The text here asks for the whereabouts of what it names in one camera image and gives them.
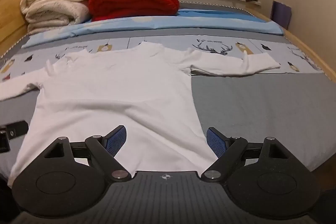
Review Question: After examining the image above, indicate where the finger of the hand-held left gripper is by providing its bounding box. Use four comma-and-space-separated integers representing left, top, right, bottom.
6, 121, 29, 139

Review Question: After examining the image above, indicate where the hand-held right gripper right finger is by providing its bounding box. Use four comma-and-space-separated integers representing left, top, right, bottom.
200, 127, 295, 183

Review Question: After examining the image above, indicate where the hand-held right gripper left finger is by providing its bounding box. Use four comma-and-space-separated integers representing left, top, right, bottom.
39, 125, 133, 183

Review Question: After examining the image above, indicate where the white long-sleeved shirt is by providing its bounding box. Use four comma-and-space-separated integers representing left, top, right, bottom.
0, 42, 281, 188

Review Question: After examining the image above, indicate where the grey deer-print bed sheet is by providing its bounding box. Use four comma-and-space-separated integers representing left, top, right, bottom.
0, 30, 336, 180

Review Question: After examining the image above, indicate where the speckled cream folded quilt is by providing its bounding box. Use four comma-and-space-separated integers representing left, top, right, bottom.
26, 1, 91, 33

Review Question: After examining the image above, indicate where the light blue cloud-print sheet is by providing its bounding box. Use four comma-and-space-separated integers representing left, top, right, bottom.
21, 9, 285, 48

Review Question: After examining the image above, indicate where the purple bag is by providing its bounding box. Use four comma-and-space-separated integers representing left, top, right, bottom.
271, 0, 292, 30

